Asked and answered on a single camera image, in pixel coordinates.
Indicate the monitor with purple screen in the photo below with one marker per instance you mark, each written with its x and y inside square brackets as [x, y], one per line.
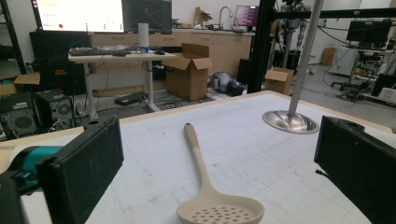
[246, 16]

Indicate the white standing desk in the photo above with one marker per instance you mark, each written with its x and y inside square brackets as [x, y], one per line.
[130, 58]

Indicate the large open cardboard box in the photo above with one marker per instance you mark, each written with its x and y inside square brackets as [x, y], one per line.
[186, 81]

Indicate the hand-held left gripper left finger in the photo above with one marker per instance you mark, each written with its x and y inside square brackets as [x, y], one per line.
[84, 168]

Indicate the torn cardboard piece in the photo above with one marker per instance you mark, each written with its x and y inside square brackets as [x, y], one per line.
[200, 17]

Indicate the black computer tower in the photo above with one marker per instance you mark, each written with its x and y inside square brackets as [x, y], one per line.
[59, 109]

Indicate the grey humanoid robot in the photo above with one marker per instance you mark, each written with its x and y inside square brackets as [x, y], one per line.
[289, 28]

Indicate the large bright monitor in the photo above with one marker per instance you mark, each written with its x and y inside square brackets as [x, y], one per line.
[81, 15]

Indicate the black monitor on workbench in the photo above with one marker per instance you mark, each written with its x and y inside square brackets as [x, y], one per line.
[369, 31]

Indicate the black computer mouse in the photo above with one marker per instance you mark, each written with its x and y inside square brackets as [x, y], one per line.
[159, 52]

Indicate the small cardboard box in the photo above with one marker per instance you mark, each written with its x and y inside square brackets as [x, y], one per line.
[278, 81]

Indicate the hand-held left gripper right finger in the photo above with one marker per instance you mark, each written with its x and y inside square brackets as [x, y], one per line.
[358, 158]

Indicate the black metal frame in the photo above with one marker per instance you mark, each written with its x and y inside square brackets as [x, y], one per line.
[260, 46]

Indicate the black keyboard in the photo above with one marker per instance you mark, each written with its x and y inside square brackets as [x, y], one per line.
[96, 51]

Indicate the black flat device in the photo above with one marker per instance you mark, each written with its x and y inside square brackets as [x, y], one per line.
[130, 98]

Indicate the grey helmet-like object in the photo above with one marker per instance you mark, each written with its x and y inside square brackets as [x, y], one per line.
[222, 81]

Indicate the dark monitor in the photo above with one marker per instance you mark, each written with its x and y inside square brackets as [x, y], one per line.
[148, 15]

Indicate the beige slotted spoon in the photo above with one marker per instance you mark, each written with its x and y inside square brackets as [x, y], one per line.
[202, 174]

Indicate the stack of white cups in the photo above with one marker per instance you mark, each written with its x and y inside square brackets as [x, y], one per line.
[143, 35]

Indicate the metal stand with round base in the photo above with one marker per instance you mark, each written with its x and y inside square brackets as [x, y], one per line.
[291, 123]

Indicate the black equipment cases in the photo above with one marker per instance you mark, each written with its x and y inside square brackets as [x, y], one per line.
[56, 56]

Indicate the metal faucet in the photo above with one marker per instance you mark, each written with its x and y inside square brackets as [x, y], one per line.
[221, 15]

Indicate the white grid mat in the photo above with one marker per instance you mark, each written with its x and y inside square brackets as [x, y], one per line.
[249, 161]

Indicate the dark server case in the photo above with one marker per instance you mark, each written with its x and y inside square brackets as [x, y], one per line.
[17, 116]

